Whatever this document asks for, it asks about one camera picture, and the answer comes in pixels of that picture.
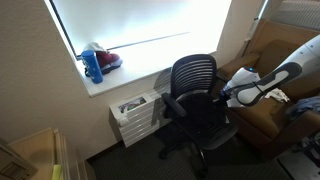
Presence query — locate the colourful sticker on heater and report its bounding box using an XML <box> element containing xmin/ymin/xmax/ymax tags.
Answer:
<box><xmin>117</xmin><ymin>96</ymin><xmax>148</xmax><ymax>114</ymax></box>

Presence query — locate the blue water bottle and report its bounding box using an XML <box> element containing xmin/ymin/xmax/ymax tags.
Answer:
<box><xmin>80</xmin><ymin>49</ymin><xmax>104</xmax><ymax>85</ymax></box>

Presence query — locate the thin dark window bar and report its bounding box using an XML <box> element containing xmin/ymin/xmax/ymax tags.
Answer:
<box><xmin>105</xmin><ymin>31</ymin><xmax>193</xmax><ymax>52</ymax></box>

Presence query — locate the black mesh office chair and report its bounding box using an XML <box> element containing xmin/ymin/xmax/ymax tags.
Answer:
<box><xmin>157</xmin><ymin>53</ymin><xmax>241</xmax><ymax>178</ymax></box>

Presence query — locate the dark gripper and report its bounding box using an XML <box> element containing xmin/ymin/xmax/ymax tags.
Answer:
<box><xmin>214</xmin><ymin>89</ymin><xmax>232</xmax><ymax>108</ymax></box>

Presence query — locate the red sneaker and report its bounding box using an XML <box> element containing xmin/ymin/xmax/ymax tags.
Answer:
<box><xmin>95</xmin><ymin>50</ymin><xmax>124</xmax><ymax>76</ymax></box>

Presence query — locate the yellow paper slip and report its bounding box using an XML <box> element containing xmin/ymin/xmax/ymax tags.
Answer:
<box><xmin>51</xmin><ymin>163</ymin><xmax>63</xmax><ymax>180</ymax></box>

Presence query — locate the brown upholstered couch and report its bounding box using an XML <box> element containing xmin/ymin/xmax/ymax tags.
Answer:
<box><xmin>213</xmin><ymin>18</ymin><xmax>320</xmax><ymax>158</ymax></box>

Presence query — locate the dark glass side table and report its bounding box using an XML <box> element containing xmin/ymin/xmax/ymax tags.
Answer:
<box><xmin>277</xmin><ymin>148</ymin><xmax>320</xmax><ymax>180</ymax></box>

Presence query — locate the white window blind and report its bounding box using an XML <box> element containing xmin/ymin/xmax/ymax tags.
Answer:
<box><xmin>269</xmin><ymin>0</ymin><xmax>320</xmax><ymax>33</ymax></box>

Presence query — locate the blue crumpled garment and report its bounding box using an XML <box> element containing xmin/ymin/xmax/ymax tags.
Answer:
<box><xmin>285</xmin><ymin>96</ymin><xmax>320</xmax><ymax>122</ymax></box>

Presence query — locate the white crumpled cloth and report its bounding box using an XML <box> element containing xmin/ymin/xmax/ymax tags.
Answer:
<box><xmin>264</xmin><ymin>87</ymin><xmax>291</xmax><ymax>104</ymax></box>

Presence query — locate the white drawer unit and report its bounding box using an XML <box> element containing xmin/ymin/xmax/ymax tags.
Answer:
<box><xmin>108</xmin><ymin>75</ymin><xmax>173</xmax><ymax>148</ymax></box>

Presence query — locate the white cloth behind sneaker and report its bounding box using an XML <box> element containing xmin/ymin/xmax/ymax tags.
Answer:
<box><xmin>82</xmin><ymin>42</ymin><xmax>108</xmax><ymax>54</ymax></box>

